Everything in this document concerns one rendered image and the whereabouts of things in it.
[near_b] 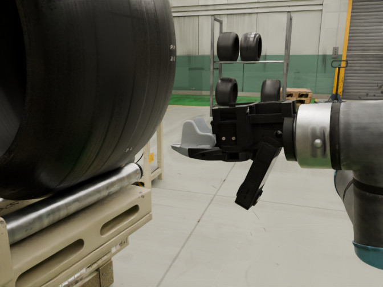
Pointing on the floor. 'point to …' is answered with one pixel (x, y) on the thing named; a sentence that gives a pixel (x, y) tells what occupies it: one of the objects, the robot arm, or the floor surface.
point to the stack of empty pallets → (299, 97)
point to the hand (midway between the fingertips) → (179, 150)
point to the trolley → (272, 89)
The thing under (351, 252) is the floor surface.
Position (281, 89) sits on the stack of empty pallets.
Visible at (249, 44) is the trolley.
